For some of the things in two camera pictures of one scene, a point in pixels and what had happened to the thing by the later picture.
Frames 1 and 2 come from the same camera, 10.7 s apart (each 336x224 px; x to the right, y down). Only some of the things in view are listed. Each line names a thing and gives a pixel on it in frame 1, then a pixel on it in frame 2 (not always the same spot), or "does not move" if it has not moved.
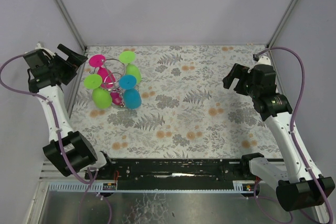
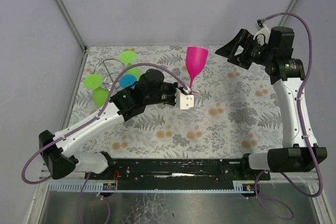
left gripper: [66, 63] -> [172, 94]
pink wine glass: [107, 77] -> [196, 59]
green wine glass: [127, 57] does not move
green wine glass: [101, 97] does not move
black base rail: [171, 174] does not move
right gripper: [241, 76] -> [242, 50]
